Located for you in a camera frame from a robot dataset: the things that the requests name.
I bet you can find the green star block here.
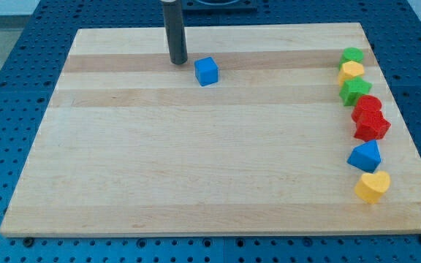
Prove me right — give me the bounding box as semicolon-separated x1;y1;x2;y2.
339;77;372;106

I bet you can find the light wooden board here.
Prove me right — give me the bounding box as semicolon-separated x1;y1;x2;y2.
0;23;421;237

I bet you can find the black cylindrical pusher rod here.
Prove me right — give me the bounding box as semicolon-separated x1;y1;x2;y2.
160;0;188;65

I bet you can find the green circle block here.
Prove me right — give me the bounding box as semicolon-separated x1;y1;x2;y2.
338;47;364;69

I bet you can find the blue cube block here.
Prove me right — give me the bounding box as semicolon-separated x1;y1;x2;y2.
194;57;219;86

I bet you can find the blue triangle block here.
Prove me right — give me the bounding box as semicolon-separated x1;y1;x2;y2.
346;140;382;173

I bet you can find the yellow heart block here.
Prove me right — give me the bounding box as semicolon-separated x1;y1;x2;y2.
354;171;391;204

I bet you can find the red circle block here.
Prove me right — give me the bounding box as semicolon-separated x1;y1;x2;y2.
351;95;382;123

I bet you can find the yellow hexagon block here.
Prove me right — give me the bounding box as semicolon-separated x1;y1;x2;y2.
338;61;365;87

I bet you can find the red pentagon block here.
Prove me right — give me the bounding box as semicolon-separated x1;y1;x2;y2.
354;111;391;142

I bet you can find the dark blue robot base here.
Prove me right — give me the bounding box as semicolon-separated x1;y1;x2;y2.
182;0;258;12

